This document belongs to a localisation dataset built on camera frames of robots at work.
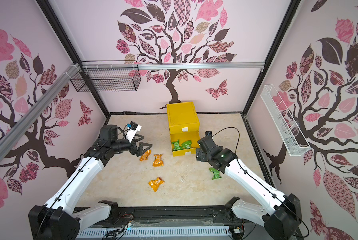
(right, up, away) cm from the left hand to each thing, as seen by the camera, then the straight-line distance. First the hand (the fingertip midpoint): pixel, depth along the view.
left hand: (145, 144), depth 75 cm
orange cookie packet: (+3, -14, +17) cm, 22 cm away
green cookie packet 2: (+15, -3, +15) cm, 22 cm away
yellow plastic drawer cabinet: (+19, +14, +14) cm, 28 cm away
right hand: (+33, -5, +3) cm, 34 cm away
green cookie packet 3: (+40, -19, +12) cm, 46 cm away
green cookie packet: (+22, -2, +15) cm, 27 cm away
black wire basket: (-29, +42, +19) cm, 55 cm away
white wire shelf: (+75, +7, 0) cm, 75 cm away
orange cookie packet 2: (+3, -24, +8) cm, 25 cm away
